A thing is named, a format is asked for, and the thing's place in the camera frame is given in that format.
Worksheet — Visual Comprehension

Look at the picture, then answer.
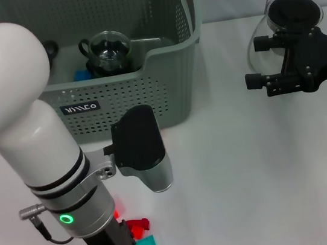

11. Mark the black clay teapot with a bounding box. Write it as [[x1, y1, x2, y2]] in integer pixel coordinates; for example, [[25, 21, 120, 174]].
[[43, 39, 61, 60]]

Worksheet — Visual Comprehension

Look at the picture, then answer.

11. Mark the glass teacup black sleeve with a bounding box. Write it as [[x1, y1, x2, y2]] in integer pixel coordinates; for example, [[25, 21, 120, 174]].
[[77, 27, 135, 68], [84, 52, 142, 80]]

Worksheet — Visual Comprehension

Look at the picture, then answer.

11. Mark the blue square plate block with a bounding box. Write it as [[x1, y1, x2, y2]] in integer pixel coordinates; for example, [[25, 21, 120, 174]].
[[73, 68, 94, 82]]

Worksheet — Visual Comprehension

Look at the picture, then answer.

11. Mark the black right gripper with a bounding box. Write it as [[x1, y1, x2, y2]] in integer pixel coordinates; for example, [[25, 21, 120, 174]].
[[239, 25, 327, 102]]

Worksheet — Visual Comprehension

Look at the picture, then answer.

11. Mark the small red square block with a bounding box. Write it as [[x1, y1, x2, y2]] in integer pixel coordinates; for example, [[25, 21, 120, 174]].
[[129, 224, 146, 240]]

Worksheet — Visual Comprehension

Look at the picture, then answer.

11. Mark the dark red arch block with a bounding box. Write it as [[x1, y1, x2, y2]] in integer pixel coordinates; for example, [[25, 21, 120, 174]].
[[125, 217, 152, 234]]

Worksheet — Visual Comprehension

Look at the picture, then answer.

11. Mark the grey perforated plastic storage bin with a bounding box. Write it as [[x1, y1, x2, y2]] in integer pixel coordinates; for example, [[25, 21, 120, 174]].
[[0, 0, 218, 156]]

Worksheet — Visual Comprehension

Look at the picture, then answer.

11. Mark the left gripper silver plug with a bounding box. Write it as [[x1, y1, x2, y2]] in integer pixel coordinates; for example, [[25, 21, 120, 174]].
[[18, 204, 48, 222]]

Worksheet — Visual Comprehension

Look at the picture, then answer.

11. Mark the left gripper grey cable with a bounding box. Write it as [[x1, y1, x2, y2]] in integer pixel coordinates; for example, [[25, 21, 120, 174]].
[[32, 217, 75, 245]]

